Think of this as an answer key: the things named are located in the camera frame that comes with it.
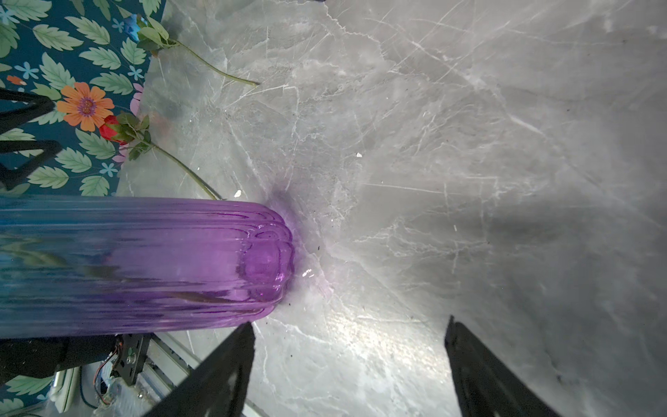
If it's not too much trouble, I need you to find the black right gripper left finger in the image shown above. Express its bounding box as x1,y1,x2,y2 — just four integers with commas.
147,322,255,417

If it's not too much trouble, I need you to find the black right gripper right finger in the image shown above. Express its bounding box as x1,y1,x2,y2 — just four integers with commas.
444,316,559,417

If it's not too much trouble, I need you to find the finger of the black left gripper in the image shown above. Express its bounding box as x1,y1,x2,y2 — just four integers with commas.
1,88,55,134
0,139,64,191

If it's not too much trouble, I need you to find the purple ribbed glass vase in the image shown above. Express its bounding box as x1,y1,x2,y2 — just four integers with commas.
1,196,295,339

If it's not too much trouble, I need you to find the blue rose stem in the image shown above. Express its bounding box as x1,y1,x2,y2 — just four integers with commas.
124,14,261,87

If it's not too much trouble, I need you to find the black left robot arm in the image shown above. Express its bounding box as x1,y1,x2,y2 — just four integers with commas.
1,88,118,384

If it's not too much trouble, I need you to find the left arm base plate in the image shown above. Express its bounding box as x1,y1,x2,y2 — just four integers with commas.
111,334,151,386

